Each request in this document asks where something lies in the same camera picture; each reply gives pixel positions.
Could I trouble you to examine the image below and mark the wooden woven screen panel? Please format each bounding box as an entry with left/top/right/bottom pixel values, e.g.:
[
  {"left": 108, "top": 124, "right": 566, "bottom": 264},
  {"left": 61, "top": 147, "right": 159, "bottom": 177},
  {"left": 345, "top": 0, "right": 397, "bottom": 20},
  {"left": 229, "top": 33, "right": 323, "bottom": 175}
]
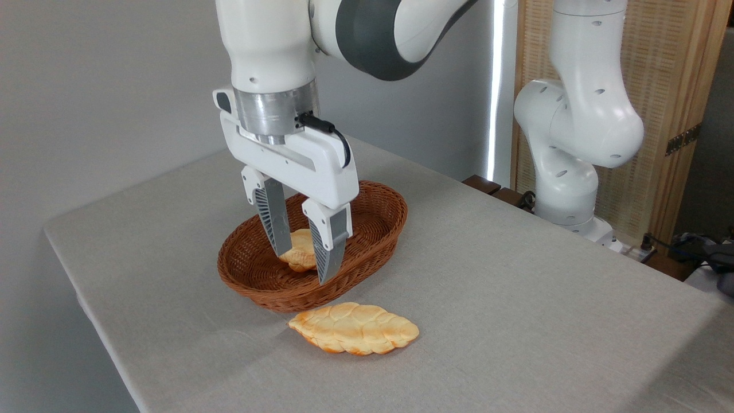
[{"left": 510, "top": 0, "right": 734, "bottom": 248}]

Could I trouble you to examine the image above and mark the grey tablecloth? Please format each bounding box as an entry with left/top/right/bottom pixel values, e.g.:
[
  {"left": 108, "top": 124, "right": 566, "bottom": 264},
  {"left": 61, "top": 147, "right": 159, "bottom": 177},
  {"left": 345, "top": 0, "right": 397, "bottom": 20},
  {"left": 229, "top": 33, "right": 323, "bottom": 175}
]
[{"left": 44, "top": 135, "right": 734, "bottom": 413}]

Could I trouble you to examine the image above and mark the black power cable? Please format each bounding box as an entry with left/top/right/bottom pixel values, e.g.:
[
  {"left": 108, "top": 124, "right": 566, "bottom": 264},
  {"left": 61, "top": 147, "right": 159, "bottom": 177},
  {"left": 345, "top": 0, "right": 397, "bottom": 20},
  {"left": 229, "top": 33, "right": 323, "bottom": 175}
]
[{"left": 641, "top": 232, "right": 715, "bottom": 270}]

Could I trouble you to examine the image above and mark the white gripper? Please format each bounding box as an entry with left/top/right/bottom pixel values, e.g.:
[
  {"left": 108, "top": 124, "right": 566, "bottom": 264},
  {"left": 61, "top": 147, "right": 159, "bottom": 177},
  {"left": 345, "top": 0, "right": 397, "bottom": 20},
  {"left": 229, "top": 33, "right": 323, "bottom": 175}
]
[{"left": 213, "top": 87, "right": 360, "bottom": 286}]

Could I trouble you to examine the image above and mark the dark grey power adapter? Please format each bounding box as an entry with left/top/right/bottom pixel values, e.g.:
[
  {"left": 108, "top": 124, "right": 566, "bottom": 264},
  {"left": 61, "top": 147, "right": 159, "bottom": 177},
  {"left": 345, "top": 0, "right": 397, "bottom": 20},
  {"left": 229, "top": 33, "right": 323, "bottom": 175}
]
[{"left": 676, "top": 232, "right": 734, "bottom": 297}]

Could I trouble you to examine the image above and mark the long braided bread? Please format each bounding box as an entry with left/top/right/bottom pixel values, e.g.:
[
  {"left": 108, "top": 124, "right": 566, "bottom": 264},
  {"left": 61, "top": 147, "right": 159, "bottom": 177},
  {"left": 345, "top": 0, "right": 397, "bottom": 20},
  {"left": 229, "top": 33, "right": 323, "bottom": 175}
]
[{"left": 287, "top": 302, "right": 420, "bottom": 357}]

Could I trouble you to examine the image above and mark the dark metal hinge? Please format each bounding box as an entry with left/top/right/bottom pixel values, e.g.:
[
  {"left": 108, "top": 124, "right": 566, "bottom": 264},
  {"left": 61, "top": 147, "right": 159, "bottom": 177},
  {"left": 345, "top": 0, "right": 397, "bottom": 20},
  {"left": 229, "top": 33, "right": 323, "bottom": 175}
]
[{"left": 665, "top": 123, "right": 702, "bottom": 157}]

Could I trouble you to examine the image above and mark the dark brown wooden block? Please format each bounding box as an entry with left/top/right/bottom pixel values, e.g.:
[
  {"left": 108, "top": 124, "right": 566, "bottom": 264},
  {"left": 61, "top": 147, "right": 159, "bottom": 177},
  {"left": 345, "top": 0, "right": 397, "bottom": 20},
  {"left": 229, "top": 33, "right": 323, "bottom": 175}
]
[
  {"left": 462, "top": 174, "right": 502, "bottom": 196},
  {"left": 491, "top": 187, "right": 526, "bottom": 209}
]

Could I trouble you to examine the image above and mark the small round bread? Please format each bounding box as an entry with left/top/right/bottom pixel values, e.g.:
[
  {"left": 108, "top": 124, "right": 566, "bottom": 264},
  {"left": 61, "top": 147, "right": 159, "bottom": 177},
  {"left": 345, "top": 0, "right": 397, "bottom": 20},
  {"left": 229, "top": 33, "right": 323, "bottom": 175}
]
[{"left": 278, "top": 228, "right": 318, "bottom": 273}]

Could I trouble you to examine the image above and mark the brown wicker oval basket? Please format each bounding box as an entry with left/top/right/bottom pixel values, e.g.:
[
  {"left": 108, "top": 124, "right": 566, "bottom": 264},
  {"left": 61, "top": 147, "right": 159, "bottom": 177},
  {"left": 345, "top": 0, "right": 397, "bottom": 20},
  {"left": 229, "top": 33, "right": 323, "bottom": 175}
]
[{"left": 217, "top": 180, "right": 409, "bottom": 314}]

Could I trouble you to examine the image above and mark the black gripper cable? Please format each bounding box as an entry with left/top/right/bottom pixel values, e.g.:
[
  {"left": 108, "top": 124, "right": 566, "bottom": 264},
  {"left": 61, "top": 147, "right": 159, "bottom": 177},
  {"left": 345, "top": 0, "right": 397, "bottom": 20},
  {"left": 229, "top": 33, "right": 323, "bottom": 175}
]
[{"left": 297, "top": 111, "right": 352, "bottom": 169}]

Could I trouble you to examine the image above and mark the white power strip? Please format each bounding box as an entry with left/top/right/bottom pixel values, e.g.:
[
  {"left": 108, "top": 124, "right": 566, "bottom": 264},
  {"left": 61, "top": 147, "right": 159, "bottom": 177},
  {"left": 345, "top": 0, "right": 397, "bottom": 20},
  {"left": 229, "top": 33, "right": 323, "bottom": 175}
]
[{"left": 621, "top": 240, "right": 658, "bottom": 264}]

